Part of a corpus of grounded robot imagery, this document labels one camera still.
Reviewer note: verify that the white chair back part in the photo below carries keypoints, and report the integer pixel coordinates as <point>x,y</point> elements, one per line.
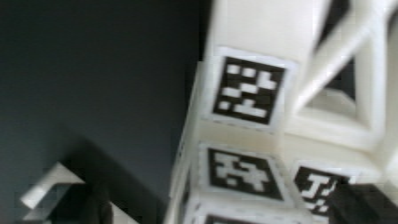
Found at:
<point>296,93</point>

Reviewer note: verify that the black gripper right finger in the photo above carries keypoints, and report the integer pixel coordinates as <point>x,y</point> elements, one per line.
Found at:
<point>362,205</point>

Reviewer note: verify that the white chair leg with tag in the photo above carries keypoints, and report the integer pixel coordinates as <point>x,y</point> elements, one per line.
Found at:
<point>232,177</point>
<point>221,212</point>

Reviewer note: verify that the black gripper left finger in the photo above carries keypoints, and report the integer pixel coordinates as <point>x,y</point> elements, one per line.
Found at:
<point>70,206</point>

